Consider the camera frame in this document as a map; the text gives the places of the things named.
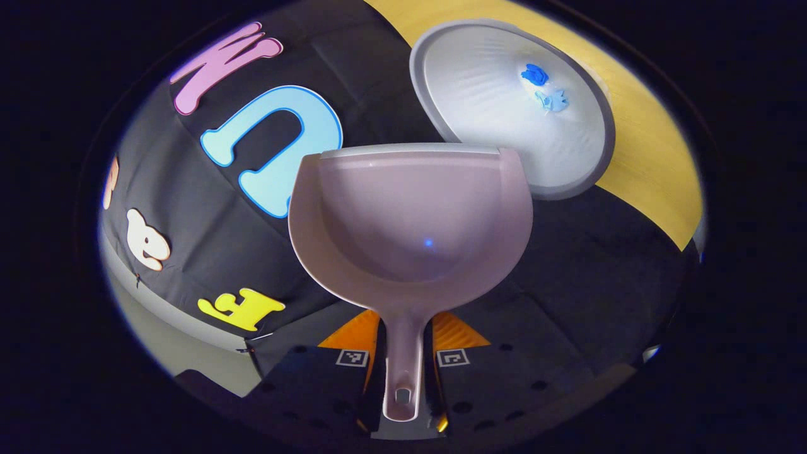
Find white ribbed garbage bin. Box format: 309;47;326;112
409;19;616;201

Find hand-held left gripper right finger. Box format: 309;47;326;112
424;310;606;439

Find light blue paper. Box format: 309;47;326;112
535;90;569;114

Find lilac plastic dustpan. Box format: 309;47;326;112
288;143;534;423

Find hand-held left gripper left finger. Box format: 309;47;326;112
243;309;387;436

